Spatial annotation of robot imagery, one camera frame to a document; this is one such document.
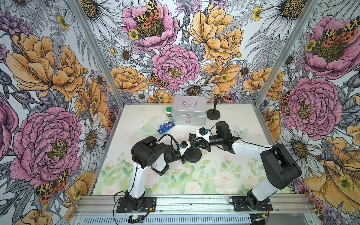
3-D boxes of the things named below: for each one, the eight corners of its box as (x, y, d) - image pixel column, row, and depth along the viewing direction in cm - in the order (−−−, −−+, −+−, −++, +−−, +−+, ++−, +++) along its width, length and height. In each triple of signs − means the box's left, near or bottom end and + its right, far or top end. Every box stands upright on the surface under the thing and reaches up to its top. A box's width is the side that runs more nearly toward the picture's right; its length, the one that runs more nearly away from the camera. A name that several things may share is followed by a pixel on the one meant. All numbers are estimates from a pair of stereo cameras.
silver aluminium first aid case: (172, 125, 108) (171, 111, 96) (174, 100, 126) (173, 86, 114) (205, 125, 108) (208, 111, 96) (202, 100, 126) (204, 86, 114)
